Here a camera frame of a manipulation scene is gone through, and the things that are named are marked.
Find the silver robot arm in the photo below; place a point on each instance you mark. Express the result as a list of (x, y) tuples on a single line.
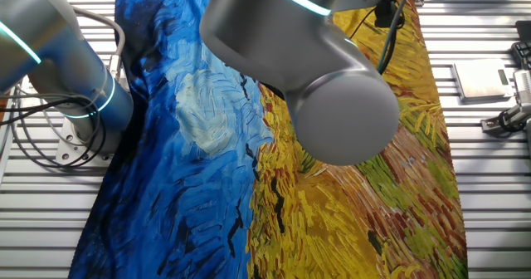
[(340, 117)]

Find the painted wheat field cloth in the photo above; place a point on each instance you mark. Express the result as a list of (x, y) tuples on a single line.
[(199, 167)]

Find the black keyboard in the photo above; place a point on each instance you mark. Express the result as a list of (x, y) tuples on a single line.
[(523, 55)]

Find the black flat device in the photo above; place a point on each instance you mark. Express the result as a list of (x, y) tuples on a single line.
[(524, 30)]

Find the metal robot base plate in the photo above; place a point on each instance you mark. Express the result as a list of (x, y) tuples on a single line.
[(66, 148)]

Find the small silver camera on mount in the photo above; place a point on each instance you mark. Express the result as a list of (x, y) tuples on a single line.
[(512, 119)]

